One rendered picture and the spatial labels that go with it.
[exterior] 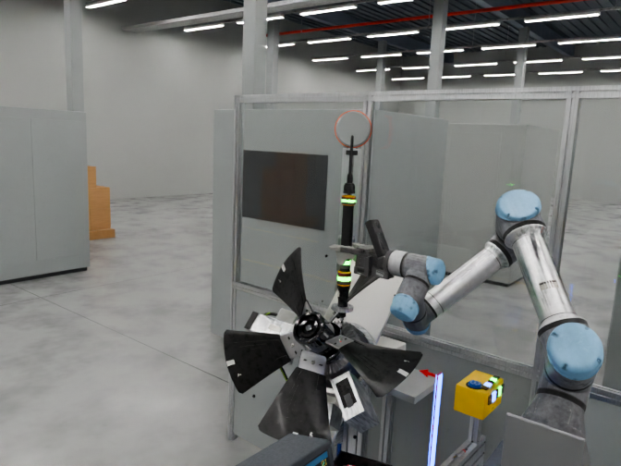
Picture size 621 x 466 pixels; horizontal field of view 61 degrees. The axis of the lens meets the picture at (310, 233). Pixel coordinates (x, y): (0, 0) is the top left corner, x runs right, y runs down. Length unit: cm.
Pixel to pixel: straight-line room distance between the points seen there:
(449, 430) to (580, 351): 124
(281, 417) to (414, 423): 101
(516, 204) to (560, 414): 54
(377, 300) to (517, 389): 67
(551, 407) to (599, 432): 83
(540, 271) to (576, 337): 20
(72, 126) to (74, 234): 136
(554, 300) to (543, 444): 34
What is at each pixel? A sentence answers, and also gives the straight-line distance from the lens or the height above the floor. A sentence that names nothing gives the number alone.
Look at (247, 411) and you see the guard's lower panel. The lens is 332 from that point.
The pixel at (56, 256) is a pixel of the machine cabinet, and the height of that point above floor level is 25.
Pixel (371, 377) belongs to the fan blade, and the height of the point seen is 115.
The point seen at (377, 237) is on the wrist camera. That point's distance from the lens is 158.
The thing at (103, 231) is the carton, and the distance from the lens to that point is 982.
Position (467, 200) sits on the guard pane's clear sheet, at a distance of 224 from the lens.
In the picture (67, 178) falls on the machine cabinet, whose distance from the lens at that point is 732.
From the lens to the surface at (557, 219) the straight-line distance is 213.
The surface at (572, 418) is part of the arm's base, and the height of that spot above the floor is 120.
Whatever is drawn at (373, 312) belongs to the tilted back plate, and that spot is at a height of 120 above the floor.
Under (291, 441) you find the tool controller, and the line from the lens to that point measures 113.
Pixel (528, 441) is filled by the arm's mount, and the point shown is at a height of 114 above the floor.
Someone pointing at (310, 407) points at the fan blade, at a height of 101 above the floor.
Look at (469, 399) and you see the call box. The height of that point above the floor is 104.
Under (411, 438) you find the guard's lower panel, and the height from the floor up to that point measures 51.
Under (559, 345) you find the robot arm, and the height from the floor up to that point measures 139.
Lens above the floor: 182
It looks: 10 degrees down
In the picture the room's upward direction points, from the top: 3 degrees clockwise
